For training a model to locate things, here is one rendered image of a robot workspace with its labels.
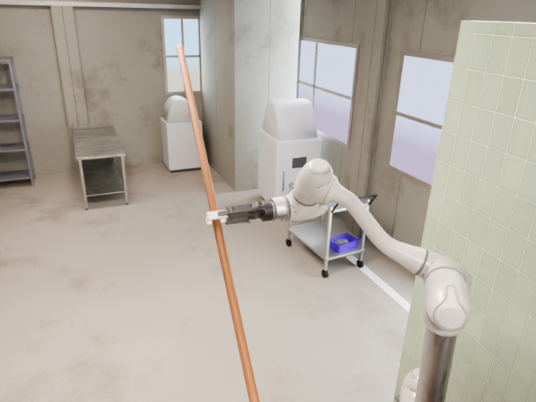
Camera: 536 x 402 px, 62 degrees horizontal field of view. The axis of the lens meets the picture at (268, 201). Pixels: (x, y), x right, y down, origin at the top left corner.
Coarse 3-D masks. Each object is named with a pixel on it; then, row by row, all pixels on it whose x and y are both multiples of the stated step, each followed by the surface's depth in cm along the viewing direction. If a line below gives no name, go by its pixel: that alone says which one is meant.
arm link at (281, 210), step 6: (276, 198) 161; (282, 198) 161; (276, 204) 159; (282, 204) 159; (288, 204) 160; (276, 210) 158; (282, 210) 159; (288, 210) 160; (276, 216) 159; (282, 216) 160; (288, 216) 161
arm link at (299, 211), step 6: (288, 198) 162; (294, 198) 158; (294, 204) 159; (300, 204) 157; (318, 204) 161; (324, 204) 164; (294, 210) 160; (300, 210) 159; (306, 210) 159; (312, 210) 160; (318, 210) 163; (324, 210) 165; (294, 216) 161; (300, 216) 161; (306, 216) 163; (312, 216) 164
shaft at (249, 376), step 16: (176, 48) 186; (192, 96) 176; (192, 112) 172; (208, 176) 161; (208, 192) 158; (224, 240) 152; (224, 256) 149; (224, 272) 147; (240, 320) 141; (240, 336) 138; (240, 352) 137; (256, 400) 131
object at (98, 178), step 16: (80, 128) 731; (96, 128) 733; (112, 128) 736; (80, 144) 648; (96, 144) 650; (112, 144) 652; (80, 160) 597; (112, 160) 763; (96, 176) 690; (112, 176) 692; (96, 192) 631; (112, 192) 633
